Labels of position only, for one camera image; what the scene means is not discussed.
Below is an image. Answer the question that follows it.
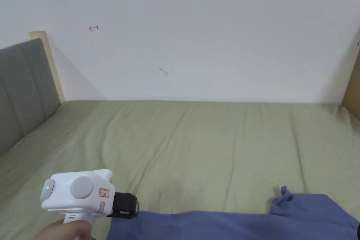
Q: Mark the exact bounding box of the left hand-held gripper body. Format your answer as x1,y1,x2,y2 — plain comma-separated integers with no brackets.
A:
40,169,140,225

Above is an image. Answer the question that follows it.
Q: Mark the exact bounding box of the blue shirt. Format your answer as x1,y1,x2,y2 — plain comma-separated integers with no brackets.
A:
108,185,360,240

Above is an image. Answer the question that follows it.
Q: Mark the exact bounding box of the person's left hand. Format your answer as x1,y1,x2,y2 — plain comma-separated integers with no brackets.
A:
28,218,94,240

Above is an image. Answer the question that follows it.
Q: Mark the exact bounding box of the grey padded headboard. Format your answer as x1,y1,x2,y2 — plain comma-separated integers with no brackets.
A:
0,31,66,156

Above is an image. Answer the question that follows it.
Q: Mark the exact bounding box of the bed with pale green sheet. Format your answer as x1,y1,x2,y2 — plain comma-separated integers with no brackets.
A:
0,100,360,240

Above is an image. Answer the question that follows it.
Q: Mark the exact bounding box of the wooden footboard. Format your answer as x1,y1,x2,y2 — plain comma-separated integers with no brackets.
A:
342,51,360,115

